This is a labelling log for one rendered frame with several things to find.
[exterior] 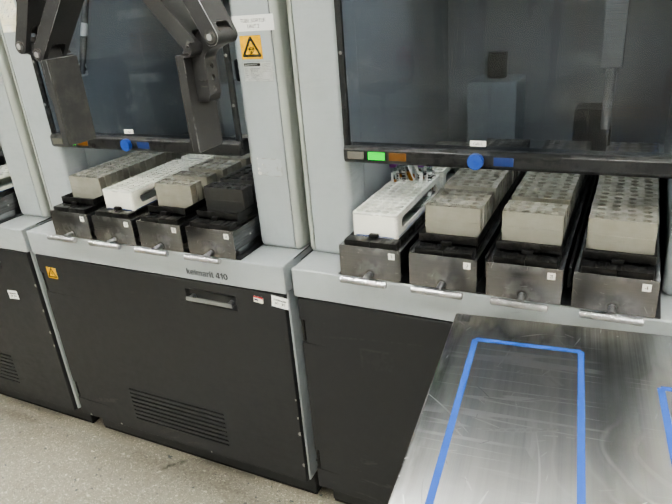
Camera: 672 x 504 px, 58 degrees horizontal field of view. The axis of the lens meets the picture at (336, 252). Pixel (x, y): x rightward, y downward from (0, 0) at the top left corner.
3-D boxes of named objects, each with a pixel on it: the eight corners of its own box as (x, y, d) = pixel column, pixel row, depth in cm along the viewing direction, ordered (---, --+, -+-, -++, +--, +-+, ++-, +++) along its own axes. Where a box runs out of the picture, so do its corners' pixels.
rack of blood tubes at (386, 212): (401, 195, 152) (400, 171, 149) (440, 198, 148) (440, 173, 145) (353, 240, 128) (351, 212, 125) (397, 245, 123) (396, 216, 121)
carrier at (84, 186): (109, 197, 164) (104, 176, 161) (103, 199, 162) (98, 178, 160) (78, 194, 169) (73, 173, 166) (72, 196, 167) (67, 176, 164)
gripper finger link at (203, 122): (200, 50, 45) (208, 49, 45) (215, 142, 48) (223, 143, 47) (174, 55, 42) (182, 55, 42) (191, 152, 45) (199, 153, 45)
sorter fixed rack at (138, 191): (179, 178, 182) (175, 158, 179) (206, 181, 177) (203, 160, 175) (106, 212, 158) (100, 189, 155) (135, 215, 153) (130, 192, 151)
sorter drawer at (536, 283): (540, 186, 171) (542, 155, 167) (593, 189, 165) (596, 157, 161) (479, 306, 112) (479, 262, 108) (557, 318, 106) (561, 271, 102)
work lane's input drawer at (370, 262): (436, 180, 184) (436, 150, 180) (481, 182, 178) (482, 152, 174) (331, 284, 125) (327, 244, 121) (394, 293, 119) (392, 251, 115)
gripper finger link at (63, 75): (47, 59, 48) (40, 60, 48) (70, 146, 51) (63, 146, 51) (76, 55, 50) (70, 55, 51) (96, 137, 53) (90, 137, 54)
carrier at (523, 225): (564, 242, 114) (567, 212, 112) (563, 246, 112) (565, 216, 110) (502, 235, 119) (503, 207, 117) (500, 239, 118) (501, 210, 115)
